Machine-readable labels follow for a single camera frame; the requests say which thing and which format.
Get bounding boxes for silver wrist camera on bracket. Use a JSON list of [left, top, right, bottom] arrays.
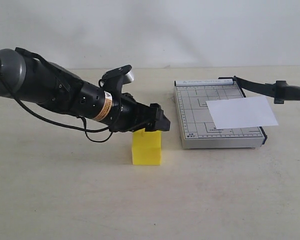
[[98, 64, 135, 99]]

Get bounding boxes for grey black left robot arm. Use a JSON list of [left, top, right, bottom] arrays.
[[0, 47, 171, 133]]

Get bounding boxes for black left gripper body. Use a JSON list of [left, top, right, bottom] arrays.
[[109, 92, 151, 133]]

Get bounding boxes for grey paper cutter base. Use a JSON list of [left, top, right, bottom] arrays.
[[174, 77, 268, 149]]

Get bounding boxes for black cutter blade arm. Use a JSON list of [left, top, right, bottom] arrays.
[[218, 76, 300, 104]]

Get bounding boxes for black camera cable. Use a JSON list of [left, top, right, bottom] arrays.
[[0, 52, 123, 143]]

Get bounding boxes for yellow cube block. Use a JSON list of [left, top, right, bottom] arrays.
[[131, 129, 162, 166]]

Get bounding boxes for white paper sheet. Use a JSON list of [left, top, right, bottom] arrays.
[[206, 96, 278, 129]]

